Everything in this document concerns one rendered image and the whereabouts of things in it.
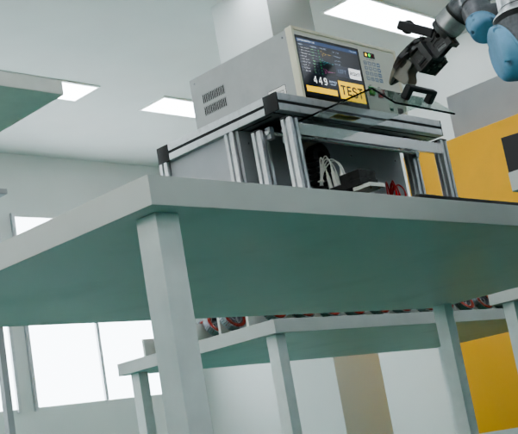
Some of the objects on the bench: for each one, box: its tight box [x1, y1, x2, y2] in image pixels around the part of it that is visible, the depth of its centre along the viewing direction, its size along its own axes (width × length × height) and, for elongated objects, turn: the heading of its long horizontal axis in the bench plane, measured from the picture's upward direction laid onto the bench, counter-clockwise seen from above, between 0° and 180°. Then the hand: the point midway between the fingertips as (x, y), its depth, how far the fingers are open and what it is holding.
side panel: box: [159, 132, 244, 183], centre depth 270 cm, size 28×3×32 cm, turn 8°
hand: (391, 78), depth 283 cm, fingers closed
